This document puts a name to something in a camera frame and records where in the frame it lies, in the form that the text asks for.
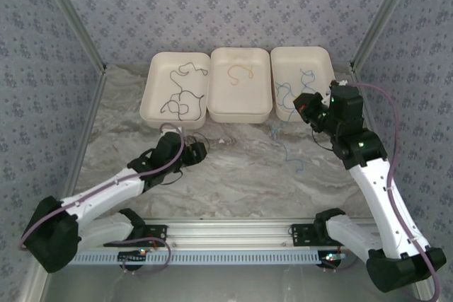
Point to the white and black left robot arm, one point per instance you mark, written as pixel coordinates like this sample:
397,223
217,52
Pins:
106,190

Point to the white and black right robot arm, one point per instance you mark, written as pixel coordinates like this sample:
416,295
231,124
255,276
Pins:
382,196

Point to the white rectangular tray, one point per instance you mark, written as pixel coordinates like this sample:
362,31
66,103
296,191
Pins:
318,65
237,104
191,82

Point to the small circuit board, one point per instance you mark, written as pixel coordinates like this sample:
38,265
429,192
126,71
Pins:
132,256
332,256

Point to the grey metal panel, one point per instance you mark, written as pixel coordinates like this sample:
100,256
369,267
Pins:
226,284

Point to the aluminium mounting rail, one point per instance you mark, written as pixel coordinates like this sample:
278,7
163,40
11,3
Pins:
226,233

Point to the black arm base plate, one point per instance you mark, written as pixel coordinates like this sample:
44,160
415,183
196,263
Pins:
301,235
157,233

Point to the aluminium frame post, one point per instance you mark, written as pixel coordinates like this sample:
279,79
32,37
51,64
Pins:
382,15
75,15

